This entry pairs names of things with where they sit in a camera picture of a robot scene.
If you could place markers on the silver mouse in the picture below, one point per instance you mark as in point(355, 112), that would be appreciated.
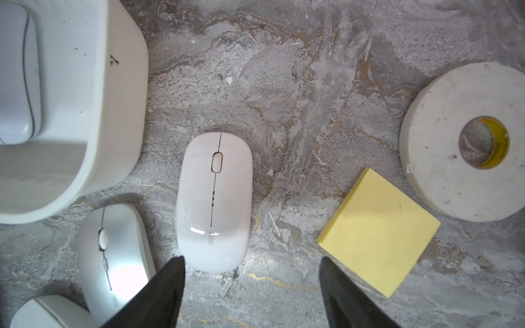
point(115, 261)

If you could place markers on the yellow sticky note pad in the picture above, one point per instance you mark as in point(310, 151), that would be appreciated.
point(378, 232)

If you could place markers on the white rounded mouse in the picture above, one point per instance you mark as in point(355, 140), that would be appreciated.
point(214, 203)

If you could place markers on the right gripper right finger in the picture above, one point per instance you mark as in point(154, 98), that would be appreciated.
point(345, 304)

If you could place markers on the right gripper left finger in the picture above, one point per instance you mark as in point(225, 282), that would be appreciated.
point(158, 303)

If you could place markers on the white ribbed mouse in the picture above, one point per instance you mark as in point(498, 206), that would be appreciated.
point(52, 311)

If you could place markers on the white plastic storage box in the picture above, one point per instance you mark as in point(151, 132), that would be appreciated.
point(93, 70)

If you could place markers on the white tape roll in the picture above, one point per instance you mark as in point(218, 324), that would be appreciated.
point(429, 142)

